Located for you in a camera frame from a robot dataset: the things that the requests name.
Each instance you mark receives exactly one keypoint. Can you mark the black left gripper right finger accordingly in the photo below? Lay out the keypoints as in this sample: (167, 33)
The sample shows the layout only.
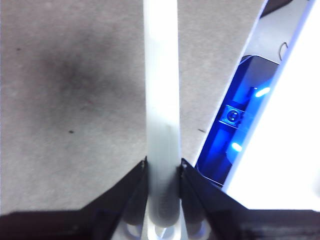
(237, 225)

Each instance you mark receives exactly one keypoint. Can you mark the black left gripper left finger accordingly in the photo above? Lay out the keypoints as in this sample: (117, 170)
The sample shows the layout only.
(75, 225)

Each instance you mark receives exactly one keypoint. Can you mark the small metal lens bracket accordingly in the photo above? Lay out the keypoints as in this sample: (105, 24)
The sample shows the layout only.
(232, 116)

